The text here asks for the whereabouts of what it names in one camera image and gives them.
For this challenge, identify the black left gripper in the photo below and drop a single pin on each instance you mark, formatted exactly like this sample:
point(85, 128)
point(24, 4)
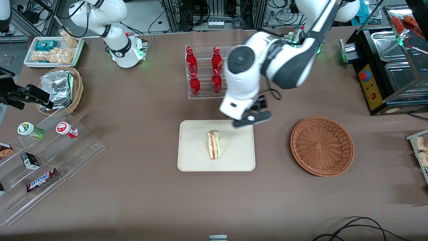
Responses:
point(260, 101)

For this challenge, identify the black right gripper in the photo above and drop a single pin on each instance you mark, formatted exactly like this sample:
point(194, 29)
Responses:
point(9, 86)

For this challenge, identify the triangular sandwich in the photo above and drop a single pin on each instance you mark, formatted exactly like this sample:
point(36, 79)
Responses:
point(214, 145)

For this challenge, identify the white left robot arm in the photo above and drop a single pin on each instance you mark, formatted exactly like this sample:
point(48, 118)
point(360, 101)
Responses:
point(247, 77)

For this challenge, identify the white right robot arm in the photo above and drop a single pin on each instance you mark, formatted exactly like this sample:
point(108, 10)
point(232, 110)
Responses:
point(117, 50)

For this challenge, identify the white rectangular snack tray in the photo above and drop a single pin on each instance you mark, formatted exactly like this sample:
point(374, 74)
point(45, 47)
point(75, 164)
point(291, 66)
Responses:
point(31, 63)

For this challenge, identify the tan wicker basket with foil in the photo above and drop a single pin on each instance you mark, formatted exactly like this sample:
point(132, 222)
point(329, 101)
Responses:
point(79, 88)

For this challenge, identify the brown round wicker basket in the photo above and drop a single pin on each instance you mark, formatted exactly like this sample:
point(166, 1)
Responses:
point(321, 147)

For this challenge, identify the cream plastic serving tray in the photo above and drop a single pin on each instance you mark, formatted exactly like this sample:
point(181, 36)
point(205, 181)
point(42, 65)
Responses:
point(194, 150)

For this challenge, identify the green lid cup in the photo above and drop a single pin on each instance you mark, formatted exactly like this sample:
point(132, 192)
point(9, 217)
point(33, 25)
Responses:
point(28, 130)

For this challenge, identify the silver foil container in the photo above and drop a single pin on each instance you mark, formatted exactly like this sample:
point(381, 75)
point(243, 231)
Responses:
point(58, 88)

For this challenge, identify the red cola bottle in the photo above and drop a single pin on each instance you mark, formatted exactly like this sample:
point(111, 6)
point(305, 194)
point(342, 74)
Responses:
point(216, 83)
point(216, 62)
point(191, 62)
point(195, 86)

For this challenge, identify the red lid cup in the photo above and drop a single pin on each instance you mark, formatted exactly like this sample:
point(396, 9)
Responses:
point(66, 129)

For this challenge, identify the large clear nut bag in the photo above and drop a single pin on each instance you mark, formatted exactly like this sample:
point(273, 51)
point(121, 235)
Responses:
point(55, 56)

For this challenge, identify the brown cookie box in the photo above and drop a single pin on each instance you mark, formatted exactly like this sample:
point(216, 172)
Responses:
point(5, 150)

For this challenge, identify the teal snack packet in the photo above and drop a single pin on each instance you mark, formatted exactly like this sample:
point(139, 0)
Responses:
point(46, 45)

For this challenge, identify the small black box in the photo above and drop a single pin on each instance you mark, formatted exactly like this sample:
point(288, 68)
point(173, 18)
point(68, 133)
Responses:
point(30, 160)

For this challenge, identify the clear acrylic bottle rack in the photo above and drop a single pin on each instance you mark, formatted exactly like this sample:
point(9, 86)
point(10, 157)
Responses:
point(204, 67)

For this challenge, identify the clear acrylic stepped shelf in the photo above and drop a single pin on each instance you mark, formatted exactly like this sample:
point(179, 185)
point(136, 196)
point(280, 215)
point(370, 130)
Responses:
point(77, 150)

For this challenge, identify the small clear nut bag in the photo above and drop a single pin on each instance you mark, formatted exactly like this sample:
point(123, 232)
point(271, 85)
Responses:
point(69, 39)

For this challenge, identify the snickers chocolate bar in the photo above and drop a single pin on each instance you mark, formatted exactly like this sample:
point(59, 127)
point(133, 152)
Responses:
point(41, 180)

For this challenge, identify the black food warmer appliance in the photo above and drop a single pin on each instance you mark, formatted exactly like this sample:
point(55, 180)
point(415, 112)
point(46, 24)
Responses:
point(371, 90)

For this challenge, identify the teal box in background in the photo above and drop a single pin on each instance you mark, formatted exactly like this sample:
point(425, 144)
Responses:
point(366, 13)

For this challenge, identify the grey device at table edge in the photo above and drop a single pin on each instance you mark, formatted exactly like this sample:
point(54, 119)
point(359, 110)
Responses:
point(218, 238)

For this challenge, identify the clear pastry bag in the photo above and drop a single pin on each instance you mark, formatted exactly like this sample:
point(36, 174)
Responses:
point(423, 159)
point(422, 143)

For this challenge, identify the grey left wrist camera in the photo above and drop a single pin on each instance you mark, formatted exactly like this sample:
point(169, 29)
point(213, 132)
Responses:
point(252, 119)

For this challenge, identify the aluminium equipment frame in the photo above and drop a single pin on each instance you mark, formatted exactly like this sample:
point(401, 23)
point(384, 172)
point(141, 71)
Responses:
point(172, 15)

